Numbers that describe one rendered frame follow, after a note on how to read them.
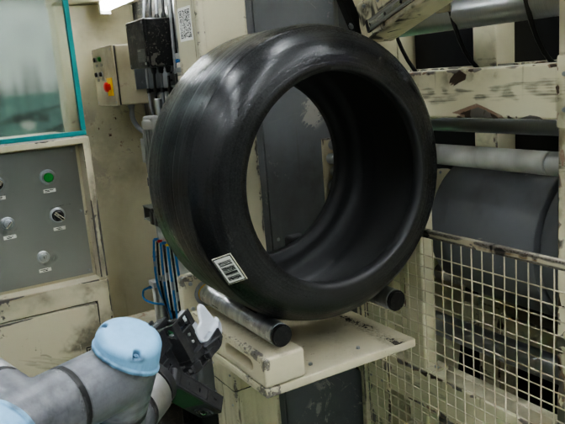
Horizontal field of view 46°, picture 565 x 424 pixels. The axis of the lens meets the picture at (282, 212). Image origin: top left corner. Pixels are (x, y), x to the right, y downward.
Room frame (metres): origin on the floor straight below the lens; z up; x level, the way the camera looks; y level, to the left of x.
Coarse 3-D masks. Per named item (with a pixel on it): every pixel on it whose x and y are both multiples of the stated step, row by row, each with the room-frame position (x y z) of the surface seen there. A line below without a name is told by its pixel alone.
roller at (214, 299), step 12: (204, 288) 1.44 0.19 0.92; (204, 300) 1.43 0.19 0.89; (216, 300) 1.37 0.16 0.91; (228, 300) 1.34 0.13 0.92; (228, 312) 1.32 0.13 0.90; (240, 312) 1.28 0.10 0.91; (252, 312) 1.25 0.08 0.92; (240, 324) 1.28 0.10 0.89; (252, 324) 1.23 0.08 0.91; (264, 324) 1.20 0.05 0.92; (276, 324) 1.18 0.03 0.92; (264, 336) 1.19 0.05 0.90; (276, 336) 1.16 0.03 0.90; (288, 336) 1.18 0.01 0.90
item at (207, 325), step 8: (200, 304) 0.97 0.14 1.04; (200, 312) 0.96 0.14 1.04; (208, 312) 0.97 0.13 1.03; (200, 320) 0.95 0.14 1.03; (208, 320) 0.96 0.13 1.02; (216, 320) 1.00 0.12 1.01; (200, 328) 0.94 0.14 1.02; (208, 328) 0.95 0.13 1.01; (200, 336) 0.93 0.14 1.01; (208, 336) 0.94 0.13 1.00
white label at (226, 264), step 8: (224, 256) 1.11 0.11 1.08; (232, 256) 1.11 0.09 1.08; (216, 264) 1.12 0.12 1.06; (224, 264) 1.12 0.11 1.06; (232, 264) 1.12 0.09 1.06; (224, 272) 1.13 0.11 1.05; (232, 272) 1.12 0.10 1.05; (240, 272) 1.12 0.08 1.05; (232, 280) 1.13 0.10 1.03; (240, 280) 1.13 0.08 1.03
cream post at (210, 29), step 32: (192, 0) 1.53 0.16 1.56; (224, 0) 1.56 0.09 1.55; (224, 32) 1.55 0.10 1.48; (192, 64) 1.56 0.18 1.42; (256, 160) 1.58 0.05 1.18; (256, 192) 1.57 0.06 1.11; (256, 224) 1.57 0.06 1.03; (224, 384) 1.57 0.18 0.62; (224, 416) 1.58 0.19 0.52; (256, 416) 1.55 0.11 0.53
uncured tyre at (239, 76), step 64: (256, 64) 1.17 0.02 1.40; (320, 64) 1.21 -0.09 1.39; (384, 64) 1.29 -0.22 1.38; (192, 128) 1.15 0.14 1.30; (256, 128) 1.14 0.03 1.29; (384, 128) 1.51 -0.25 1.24; (192, 192) 1.12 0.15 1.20; (384, 192) 1.51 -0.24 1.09; (192, 256) 1.19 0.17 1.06; (256, 256) 1.13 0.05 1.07; (320, 256) 1.51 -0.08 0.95; (384, 256) 1.28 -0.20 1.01
